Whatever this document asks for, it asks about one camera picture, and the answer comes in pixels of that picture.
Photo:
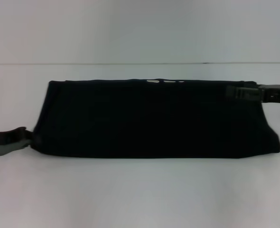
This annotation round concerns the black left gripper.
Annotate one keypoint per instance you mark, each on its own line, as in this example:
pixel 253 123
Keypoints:
pixel 7 142

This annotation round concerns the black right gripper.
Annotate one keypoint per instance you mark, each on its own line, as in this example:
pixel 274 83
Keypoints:
pixel 275 95

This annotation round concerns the black shirt with FREE print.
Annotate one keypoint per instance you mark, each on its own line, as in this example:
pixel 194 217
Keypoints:
pixel 154 118

